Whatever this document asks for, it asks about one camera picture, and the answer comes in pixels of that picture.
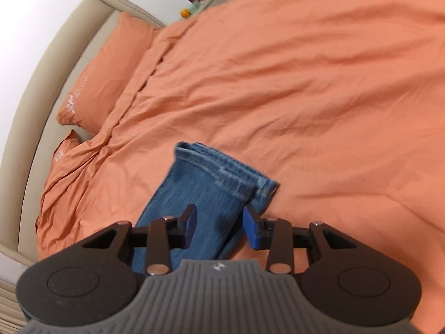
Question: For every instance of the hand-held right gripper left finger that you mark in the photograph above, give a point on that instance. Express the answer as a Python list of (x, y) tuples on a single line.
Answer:
[(189, 223)]

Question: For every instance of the blue denim pants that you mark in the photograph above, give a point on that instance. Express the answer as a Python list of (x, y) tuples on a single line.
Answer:
[(205, 195)]

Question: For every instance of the orange duvet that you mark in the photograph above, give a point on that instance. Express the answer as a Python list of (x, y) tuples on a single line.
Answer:
[(278, 87)]

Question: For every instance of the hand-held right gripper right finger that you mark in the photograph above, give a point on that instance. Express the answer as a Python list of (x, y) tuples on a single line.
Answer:
[(251, 225)]

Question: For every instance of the orange pillow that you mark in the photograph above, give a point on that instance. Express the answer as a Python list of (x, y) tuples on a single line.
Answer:
[(100, 80), (66, 149)]

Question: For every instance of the orange fruit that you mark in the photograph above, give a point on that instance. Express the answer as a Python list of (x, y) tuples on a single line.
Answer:
[(185, 14)]

